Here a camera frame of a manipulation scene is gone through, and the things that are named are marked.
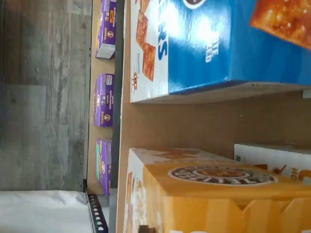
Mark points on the yellow white pretzel crackers box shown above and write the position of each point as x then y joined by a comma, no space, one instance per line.
194,191
262,157

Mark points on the black metal shelf rack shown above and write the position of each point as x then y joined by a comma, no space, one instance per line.
118,109

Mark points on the blue white pretzel crackers box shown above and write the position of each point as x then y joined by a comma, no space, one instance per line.
194,60

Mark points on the purple and teal Annie's box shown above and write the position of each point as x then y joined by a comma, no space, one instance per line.
104,165

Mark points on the white backdrop cloth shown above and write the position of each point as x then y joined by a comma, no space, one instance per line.
36,213

